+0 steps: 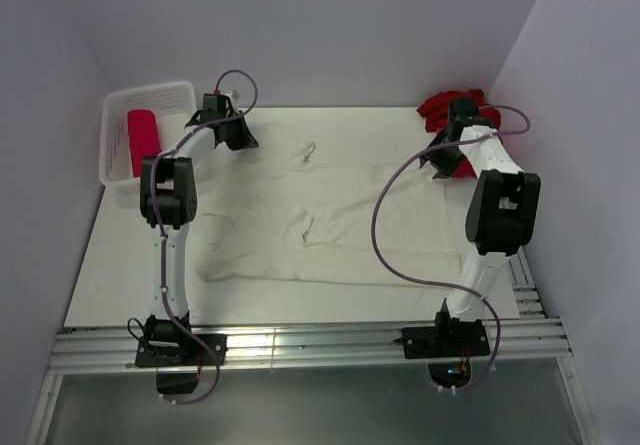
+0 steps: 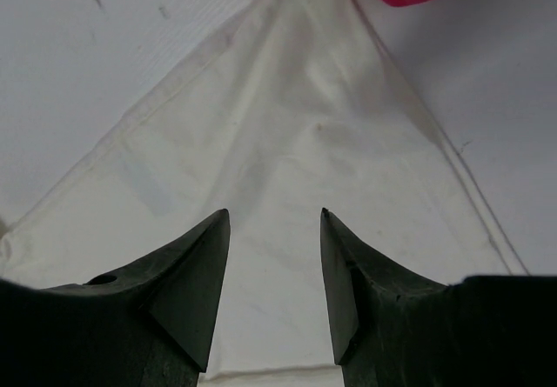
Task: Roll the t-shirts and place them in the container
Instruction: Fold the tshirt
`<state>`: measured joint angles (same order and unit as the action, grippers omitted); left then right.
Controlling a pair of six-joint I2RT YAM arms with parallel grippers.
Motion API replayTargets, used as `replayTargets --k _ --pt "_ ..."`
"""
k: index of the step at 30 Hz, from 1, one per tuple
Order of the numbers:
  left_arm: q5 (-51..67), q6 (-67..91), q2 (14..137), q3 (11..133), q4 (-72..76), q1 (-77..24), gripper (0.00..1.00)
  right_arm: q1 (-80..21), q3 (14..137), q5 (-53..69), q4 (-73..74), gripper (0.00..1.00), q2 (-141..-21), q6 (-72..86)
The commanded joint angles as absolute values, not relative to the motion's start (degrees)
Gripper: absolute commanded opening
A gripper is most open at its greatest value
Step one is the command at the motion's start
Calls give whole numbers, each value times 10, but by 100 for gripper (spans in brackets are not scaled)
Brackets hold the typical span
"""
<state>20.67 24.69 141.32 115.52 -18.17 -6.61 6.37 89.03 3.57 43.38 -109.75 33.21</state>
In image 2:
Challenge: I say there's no white t shirt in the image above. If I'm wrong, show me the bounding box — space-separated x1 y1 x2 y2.
1 0 527 386

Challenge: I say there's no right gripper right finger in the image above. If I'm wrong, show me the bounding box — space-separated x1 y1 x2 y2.
319 209 445 386

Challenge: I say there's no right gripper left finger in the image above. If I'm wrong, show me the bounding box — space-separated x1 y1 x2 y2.
47 209 230 386

